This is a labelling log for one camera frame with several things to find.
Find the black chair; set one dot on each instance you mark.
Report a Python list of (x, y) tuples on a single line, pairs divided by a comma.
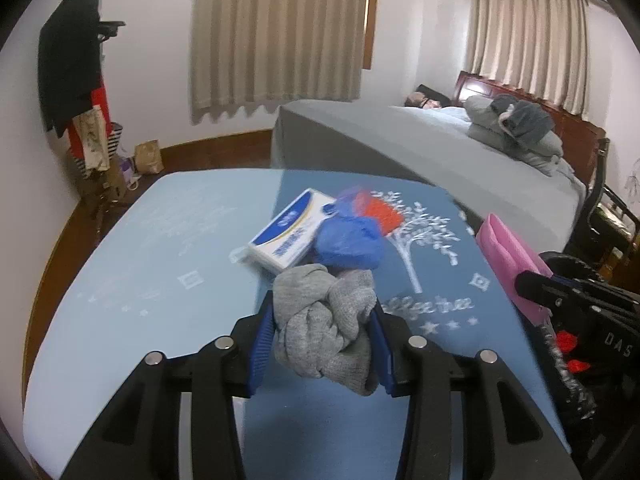
[(606, 229)]

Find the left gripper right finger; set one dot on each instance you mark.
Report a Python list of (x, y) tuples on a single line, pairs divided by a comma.
[(469, 409)]

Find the beige curtain centre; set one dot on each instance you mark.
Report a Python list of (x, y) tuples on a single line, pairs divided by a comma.
[(257, 51)]

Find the beige tote bag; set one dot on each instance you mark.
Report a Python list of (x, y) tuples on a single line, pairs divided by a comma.
[(91, 129)]

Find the beige curtain right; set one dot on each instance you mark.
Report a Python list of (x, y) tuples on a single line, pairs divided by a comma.
[(538, 46)]

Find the black jacket on rack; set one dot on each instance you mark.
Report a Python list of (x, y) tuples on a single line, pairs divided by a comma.
[(69, 64)]

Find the pink mesh cloth with cord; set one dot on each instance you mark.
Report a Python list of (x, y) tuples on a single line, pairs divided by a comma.
[(509, 256)]

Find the striped basket bag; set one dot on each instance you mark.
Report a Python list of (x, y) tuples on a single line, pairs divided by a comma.
[(113, 139)]

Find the beige curtain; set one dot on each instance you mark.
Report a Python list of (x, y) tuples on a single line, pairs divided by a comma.
[(257, 51), (538, 46)]

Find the grey sock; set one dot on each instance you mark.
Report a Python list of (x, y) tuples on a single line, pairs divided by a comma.
[(321, 322)]

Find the orange foam net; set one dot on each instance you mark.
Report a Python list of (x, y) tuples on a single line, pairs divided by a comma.
[(389, 219), (567, 344)]

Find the dark items on bed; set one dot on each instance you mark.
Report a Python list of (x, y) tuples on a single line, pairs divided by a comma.
[(425, 97)]

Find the red hanging bag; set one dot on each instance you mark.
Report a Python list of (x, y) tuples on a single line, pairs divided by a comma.
[(97, 97)]

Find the grey covered bed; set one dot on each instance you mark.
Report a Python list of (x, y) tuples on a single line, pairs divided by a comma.
[(431, 146)]

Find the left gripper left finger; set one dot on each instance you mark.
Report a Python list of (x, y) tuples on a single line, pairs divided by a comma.
[(137, 434)]

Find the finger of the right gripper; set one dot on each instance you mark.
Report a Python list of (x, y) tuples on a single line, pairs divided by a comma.
[(556, 293)]

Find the blue white cardboard box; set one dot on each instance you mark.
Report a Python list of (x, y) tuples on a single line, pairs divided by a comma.
[(291, 233)]

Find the orange foam net on table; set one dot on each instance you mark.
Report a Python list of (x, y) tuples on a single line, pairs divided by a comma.
[(389, 219)]

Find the dark grey folded blanket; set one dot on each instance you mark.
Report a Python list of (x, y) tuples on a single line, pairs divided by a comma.
[(524, 123)]

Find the blue plastic bag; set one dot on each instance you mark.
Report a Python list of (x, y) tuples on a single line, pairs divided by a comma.
[(349, 239)]

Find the grey pillows stack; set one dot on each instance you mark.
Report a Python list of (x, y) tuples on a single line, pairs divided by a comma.
[(546, 156)]

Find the brown paper bag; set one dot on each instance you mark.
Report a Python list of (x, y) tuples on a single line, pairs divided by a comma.
[(148, 158)]

